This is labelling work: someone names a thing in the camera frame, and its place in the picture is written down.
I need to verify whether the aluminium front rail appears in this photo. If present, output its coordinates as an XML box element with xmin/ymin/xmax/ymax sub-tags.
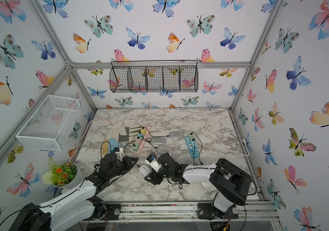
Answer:
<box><xmin>88</xmin><ymin>201</ymin><xmax>280</xmax><ymax>222</ymax></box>

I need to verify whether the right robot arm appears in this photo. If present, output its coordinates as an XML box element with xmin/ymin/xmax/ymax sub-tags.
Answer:
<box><xmin>139</xmin><ymin>153</ymin><xmax>254</xmax><ymax>220</ymax></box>

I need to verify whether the artificial potted plant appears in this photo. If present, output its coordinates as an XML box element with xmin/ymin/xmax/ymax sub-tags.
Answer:
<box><xmin>42</xmin><ymin>157</ymin><xmax>84</xmax><ymax>189</ymax></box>

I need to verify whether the white wireless mouse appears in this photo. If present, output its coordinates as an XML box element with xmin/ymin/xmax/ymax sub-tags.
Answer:
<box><xmin>139</xmin><ymin>165</ymin><xmax>152</xmax><ymax>177</ymax></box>

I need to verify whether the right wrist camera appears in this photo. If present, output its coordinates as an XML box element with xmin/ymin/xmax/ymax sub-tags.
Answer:
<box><xmin>145</xmin><ymin>154</ymin><xmax>162</xmax><ymax>172</ymax></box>

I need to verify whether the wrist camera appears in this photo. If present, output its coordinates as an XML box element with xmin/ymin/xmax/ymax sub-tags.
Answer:
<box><xmin>145</xmin><ymin>154</ymin><xmax>162</xmax><ymax>172</ymax></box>
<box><xmin>113</xmin><ymin>147</ymin><xmax>124</xmax><ymax>159</ymax></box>

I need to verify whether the yellow green charger plug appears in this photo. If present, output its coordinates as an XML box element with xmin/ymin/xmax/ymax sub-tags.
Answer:
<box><xmin>140</xmin><ymin>127</ymin><xmax>146</xmax><ymax>136</ymax></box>

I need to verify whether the white mesh wall basket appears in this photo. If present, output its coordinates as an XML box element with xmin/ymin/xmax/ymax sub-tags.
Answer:
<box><xmin>16</xmin><ymin>95</ymin><xmax>81</xmax><ymax>151</ymax></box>

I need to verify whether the silver mouse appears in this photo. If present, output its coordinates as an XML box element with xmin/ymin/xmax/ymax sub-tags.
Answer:
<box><xmin>149</xmin><ymin>137</ymin><xmax>167</xmax><ymax>145</ymax></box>
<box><xmin>168</xmin><ymin>131</ymin><xmax>185</xmax><ymax>139</ymax></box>
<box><xmin>156</xmin><ymin>145</ymin><xmax>173</xmax><ymax>156</ymax></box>

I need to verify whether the white power cord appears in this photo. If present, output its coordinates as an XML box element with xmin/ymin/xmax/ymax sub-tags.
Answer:
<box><xmin>168</xmin><ymin>114</ymin><xmax>250</xmax><ymax>157</ymax></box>

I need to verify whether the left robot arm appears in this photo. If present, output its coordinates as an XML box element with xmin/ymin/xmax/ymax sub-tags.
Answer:
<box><xmin>10</xmin><ymin>154</ymin><xmax>139</xmax><ymax>231</ymax></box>

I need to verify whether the teal power strip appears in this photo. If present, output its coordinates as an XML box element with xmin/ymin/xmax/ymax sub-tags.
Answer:
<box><xmin>185</xmin><ymin>133</ymin><xmax>199</xmax><ymax>160</ymax></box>

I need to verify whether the pink power strip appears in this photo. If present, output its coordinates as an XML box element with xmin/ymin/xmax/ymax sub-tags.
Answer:
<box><xmin>134</xmin><ymin>126</ymin><xmax>151</xmax><ymax>155</ymax></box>

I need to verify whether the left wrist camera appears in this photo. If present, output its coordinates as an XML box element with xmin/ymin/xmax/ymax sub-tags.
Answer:
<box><xmin>113</xmin><ymin>147</ymin><xmax>124</xmax><ymax>159</ymax></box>

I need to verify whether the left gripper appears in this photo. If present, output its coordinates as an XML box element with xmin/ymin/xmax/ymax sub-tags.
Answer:
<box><xmin>108</xmin><ymin>156</ymin><xmax>139</xmax><ymax>181</ymax></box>

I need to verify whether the blue round object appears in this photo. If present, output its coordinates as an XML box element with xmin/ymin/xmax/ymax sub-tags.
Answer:
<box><xmin>108</xmin><ymin>138</ymin><xmax>119</xmax><ymax>153</ymax></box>

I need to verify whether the black wire wall basket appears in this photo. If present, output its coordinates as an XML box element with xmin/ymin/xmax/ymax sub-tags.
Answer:
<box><xmin>109</xmin><ymin>60</ymin><xmax>199</xmax><ymax>93</ymax></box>

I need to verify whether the green charger plug front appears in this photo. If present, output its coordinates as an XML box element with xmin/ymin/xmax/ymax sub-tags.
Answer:
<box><xmin>133</xmin><ymin>142</ymin><xmax>139</xmax><ymax>152</ymax></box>

